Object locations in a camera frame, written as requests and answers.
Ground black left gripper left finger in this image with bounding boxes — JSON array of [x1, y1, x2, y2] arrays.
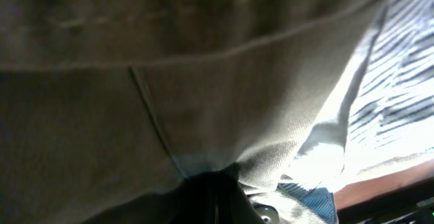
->
[[170, 173, 216, 224]]

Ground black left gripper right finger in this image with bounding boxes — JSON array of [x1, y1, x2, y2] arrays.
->
[[215, 172, 264, 224]]

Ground light khaki green shorts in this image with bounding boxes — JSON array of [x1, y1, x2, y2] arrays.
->
[[0, 0, 434, 224]]

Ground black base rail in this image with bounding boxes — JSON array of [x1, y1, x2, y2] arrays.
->
[[338, 198, 433, 224]]

